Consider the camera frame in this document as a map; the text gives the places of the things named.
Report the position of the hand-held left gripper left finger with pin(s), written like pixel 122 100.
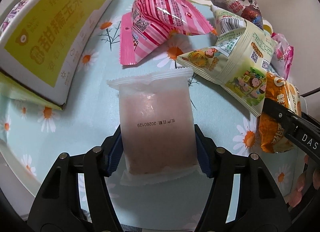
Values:
pixel 113 161

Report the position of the pale green cartoon snack packet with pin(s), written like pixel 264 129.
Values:
pixel 240 61

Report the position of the pink striped snack packet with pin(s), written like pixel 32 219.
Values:
pixel 160 21

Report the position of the translucent pink cake packet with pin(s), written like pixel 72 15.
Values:
pixel 155 121

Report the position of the small pink snack packet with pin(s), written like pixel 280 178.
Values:
pixel 283 54

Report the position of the person's right hand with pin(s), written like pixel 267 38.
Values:
pixel 302 184

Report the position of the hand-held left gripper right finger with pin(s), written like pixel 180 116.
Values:
pixel 203 161

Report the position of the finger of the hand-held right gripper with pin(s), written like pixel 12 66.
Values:
pixel 277 111

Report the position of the light blue daisy tablecloth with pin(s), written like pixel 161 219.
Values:
pixel 95 111

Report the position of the yellow-green cardboard box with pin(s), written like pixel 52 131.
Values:
pixel 55 36

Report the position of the orange snack packet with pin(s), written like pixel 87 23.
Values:
pixel 277 91

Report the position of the dark cartoon snack packet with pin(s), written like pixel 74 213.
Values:
pixel 240 1

